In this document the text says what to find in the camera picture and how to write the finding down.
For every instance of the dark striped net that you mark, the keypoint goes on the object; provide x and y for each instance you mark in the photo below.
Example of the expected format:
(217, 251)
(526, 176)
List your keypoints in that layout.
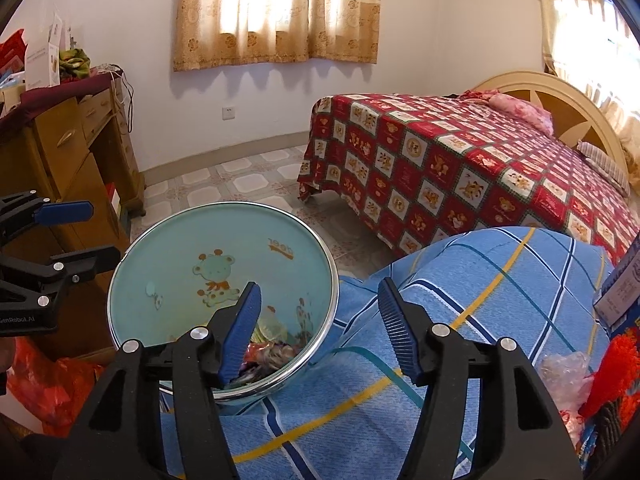
(612, 430)

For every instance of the pink floral pillow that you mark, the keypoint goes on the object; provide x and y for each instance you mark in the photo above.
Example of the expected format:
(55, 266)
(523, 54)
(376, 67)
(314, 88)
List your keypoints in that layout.
(520, 107)

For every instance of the blue plaid cloth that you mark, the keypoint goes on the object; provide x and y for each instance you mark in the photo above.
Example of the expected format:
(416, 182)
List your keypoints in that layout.
(475, 300)

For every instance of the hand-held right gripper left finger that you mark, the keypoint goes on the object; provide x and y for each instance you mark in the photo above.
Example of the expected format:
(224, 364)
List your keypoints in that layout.
(240, 332)

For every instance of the cream wooden headboard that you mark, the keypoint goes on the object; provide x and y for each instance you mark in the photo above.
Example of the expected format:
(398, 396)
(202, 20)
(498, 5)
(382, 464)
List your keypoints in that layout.
(565, 95)

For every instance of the large red floor bag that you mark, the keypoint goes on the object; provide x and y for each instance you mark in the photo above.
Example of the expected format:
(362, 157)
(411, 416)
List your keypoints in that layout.
(55, 385)

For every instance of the blue milk carton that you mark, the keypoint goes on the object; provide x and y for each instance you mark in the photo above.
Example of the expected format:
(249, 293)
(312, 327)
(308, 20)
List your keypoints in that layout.
(622, 290)

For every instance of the clear plastic bag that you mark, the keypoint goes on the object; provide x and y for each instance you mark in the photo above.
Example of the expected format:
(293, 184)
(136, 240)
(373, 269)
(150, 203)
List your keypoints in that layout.
(565, 375)

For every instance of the narrow beige patterned curtain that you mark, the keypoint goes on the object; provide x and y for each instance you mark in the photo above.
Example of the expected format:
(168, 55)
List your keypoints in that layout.
(590, 45)

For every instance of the red foam net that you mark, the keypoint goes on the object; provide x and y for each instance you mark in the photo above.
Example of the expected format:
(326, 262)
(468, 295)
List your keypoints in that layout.
(617, 375)

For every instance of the white wall socket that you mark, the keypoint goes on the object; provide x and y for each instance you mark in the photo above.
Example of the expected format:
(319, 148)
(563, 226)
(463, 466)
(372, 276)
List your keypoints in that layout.
(228, 112)

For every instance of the wide beige patterned curtain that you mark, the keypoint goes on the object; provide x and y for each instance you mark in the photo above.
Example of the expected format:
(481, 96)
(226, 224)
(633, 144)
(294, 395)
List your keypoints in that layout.
(280, 20)

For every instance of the dark red cloth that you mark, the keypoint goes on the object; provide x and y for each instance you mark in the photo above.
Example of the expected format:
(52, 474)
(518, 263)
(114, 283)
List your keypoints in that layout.
(60, 92)

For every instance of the green red cloth bundle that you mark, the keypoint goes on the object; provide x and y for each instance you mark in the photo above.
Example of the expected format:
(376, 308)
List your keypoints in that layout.
(75, 62)

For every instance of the bed with red bear quilt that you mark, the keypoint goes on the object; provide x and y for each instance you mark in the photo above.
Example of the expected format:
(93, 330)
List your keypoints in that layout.
(450, 160)

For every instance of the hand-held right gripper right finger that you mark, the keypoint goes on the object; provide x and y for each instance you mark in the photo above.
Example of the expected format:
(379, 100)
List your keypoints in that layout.
(400, 332)

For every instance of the light blue cartoon bin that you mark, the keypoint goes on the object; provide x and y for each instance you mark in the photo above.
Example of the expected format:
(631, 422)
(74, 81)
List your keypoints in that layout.
(175, 250)

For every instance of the red gift bag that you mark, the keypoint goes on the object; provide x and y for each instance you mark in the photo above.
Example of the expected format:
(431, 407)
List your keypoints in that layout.
(11, 52)

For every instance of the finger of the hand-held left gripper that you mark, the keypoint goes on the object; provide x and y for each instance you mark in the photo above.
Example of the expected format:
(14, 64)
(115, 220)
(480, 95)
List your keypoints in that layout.
(85, 262)
(65, 212)

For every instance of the striped pillow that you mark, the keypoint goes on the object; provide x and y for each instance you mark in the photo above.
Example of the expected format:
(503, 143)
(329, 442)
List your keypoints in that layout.
(602, 165)

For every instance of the wooden cabinet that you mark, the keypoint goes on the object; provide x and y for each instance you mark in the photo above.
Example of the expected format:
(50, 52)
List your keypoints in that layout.
(55, 170)

